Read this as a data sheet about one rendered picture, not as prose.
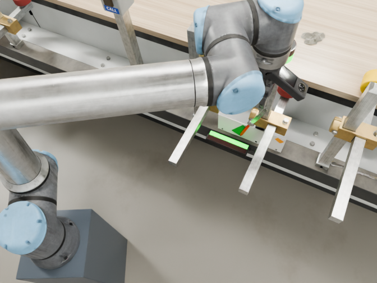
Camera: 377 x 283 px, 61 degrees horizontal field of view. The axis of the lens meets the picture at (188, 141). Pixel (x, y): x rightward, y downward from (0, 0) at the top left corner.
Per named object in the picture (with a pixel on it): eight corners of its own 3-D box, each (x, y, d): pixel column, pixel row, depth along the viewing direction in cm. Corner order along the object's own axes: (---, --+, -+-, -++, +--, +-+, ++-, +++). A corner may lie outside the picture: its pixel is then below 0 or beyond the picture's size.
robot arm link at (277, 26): (249, -17, 63) (298, -25, 63) (243, 32, 74) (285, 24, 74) (262, 16, 58) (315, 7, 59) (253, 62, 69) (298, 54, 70)
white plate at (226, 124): (280, 153, 120) (285, 140, 111) (217, 128, 127) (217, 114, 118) (280, 152, 120) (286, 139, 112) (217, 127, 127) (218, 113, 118)
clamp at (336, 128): (372, 152, 94) (380, 144, 90) (326, 135, 98) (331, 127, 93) (376, 136, 97) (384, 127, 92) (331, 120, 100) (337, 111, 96)
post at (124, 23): (147, 100, 136) (121, 13, 96) (138, 96, 137) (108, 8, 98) (153, 92, 138) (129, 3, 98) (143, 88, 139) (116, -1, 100)
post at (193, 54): (202, 122, 130) (197, 31, 88) (194, 119, 131) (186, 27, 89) (206, 115, 132) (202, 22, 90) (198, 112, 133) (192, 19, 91)
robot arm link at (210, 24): (198, 39, 58) (265, 27, 58) (187, -2, 63) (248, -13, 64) (200, 73, 66) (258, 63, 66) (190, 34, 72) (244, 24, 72)
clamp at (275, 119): (284, 136, 110) (287, 129, 105) (247, 122, 114) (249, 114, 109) (289, 123, 112) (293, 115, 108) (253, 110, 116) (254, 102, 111)
